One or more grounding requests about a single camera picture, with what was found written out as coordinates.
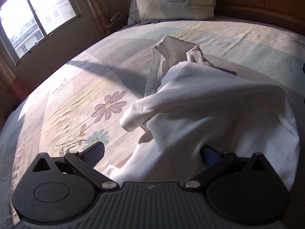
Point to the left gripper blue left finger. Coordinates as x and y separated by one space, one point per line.
86 160

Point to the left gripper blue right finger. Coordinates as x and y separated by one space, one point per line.
217 161

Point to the white printed t-shirt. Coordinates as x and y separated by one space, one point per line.
190 103

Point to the floral patterned bed sheet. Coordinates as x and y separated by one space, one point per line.
82 102

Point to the striped pink curtain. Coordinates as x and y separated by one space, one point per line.
101 14

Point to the sliding glass window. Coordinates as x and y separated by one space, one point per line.
26 24

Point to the pale patterned pillow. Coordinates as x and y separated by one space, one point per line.
161 10

